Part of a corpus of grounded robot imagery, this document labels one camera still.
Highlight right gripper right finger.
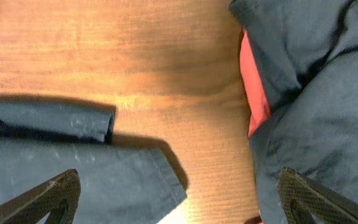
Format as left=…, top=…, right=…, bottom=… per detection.
left=277, top=167, right=358, bottom=224

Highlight navy garment pile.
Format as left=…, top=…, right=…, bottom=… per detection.
left=229, top=0, right=358, bottom=223

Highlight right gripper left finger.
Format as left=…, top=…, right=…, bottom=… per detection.
left=0, top=169, right=81, bottom=224

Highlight red cloth garment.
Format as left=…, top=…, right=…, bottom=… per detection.
left=239, top=28, right=271, bottom=137

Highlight navy blue shorts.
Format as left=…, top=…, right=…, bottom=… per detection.
left=0, top=102, right=186, bottom=223

